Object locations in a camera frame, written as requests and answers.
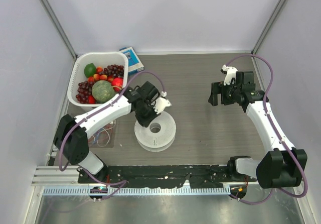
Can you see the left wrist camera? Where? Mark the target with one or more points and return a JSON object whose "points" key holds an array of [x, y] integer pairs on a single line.
{"points": [[160, 104]]}

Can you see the red strawberry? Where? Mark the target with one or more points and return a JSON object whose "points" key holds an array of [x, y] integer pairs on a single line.
{"points": [[91, 100]]}

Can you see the green melon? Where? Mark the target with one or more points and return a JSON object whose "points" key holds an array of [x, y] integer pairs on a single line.
{"points": [[103, 91]]}

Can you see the dark grape bunch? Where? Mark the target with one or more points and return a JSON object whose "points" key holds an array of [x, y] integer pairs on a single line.
{"points": [[84, 90], [115, 71]]}

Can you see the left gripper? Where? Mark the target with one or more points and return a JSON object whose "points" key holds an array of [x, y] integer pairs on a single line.
{"points": [[145, 122]]}

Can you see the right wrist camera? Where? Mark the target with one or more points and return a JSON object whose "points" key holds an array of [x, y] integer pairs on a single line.
{"points": [[230, 74]]}

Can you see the dark grape bunch upper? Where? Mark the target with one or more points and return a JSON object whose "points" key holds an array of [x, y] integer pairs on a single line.
{"points": [[115, 71]]}

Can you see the blue white box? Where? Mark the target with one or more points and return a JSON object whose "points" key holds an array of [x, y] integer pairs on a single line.
{"points": [[134, 63]]}

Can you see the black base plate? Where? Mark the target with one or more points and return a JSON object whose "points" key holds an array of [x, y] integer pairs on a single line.
{"points": [[171, 176]]}

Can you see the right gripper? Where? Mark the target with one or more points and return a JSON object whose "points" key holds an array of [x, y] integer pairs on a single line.
{"points": [[218, 88]]}

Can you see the small peach fruits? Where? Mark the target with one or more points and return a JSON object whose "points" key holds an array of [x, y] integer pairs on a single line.
{"points": [[101, 74]]}

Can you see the clear plastic tray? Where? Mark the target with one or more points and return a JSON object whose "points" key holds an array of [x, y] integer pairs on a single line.
{"points": [[103, 137]]}

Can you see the red apple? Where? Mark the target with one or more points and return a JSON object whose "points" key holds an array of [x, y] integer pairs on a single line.
{"points": [[117, 82]]}

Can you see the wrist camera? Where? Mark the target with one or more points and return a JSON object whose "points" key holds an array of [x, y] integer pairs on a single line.
{"points": [[160, 104], [230, 74]]}

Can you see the white slotted cable duct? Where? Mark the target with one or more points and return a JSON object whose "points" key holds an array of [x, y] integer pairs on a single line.
{"points": [[98, 191]]}

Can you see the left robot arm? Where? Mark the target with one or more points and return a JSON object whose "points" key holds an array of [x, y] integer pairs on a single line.
{"points": [[73, 133]]}

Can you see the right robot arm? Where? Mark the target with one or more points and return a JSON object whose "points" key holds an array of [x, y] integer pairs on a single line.
{"points": [[281, 165]]}

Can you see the white cable spool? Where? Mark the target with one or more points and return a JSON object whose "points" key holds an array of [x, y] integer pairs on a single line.
{"points": [[159, 135]]}

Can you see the dark grape bunch lower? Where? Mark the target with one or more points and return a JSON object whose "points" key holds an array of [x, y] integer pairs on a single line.
{"points": [[84, 90]]}

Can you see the white plastic basket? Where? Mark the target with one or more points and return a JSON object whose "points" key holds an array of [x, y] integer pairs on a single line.
{"points": [[102, 59]]}

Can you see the aluminium rail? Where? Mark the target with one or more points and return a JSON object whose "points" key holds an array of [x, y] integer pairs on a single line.
{"points": [[52, 176]]}

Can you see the green lime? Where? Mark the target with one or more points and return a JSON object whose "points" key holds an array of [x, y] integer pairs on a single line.
{"points": [[89, 70]]}

